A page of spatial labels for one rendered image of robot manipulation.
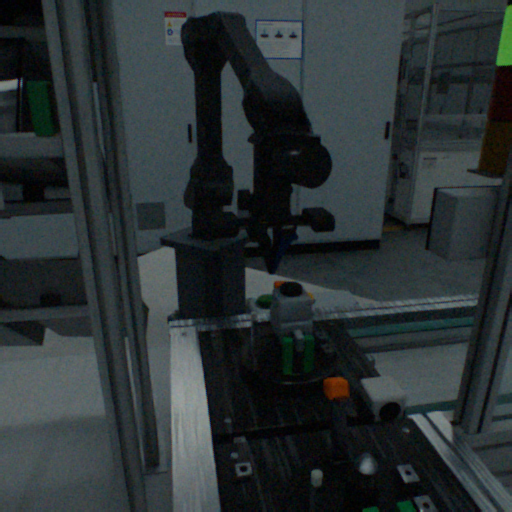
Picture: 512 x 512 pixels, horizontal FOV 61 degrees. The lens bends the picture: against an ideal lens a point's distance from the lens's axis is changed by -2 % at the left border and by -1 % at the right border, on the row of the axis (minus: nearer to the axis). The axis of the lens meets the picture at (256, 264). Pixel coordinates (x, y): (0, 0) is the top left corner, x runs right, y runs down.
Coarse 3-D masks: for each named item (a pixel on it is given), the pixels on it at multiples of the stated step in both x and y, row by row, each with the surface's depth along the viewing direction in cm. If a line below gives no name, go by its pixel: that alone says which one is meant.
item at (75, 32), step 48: (48, 0) 24; (96, 0) 39; (96, 48) 40; (96, 144) 27; (96, 192) 28; (96, 240) 29; (96, 288) 31; (96, 336) 32; (144, 336) 52; (144, 384) 54; (144, 432) 56
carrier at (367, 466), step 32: (224, 448) 48; (256, 448) 48; (288, 448) 48; (320, 448) 48; (352, 448) 48; (384, 448) 48; (416, 448) 48; (224, 480) 44; (256, 480) 44; (288, 480) 44; (320, 480) 32; (352, 480) 37; (384, 480) 41; (416, 480) 40; (448, 480) 44
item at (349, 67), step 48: (336, 0) 314; (384, 0) 320; (336, 48) 326; (384, 48) 333; (336, 96) 339; (384, 96) 346; (336, 144) 353; (384, 144) 360; (336, 192) 368; (384, 192) 376; (336, 240) 386
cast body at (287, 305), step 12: (276, 288) 60; (288, 288) 57; (300, 288) 57; (276, 300) 58; (288, 300) 56; (300, 300) 56; (276, 312) 58; (288, 312) 56; (300, 312) 57; (276, 324) 59; (288, 324) 57; (300, 324) 57; (288, 336) 57; (300, 336) 56; (300, 348) 56
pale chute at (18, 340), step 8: (0, 304) 53; (8, 304) 55; (0, 328) 55; (8, 328) 55; (16, 328) 57; (24, 328) 59; (32, 328) 61; (40, 328) 63; (0, 336) 58; (8, 336) 59; (16, 336) 59; (24, 336) 59; (32, 336) 61; (40, 336) 63; (0, 344) 63; (8, 344) 63; (16, 344) 63; (24, 344) 63; (32, 344) 63; (40, 344) 63
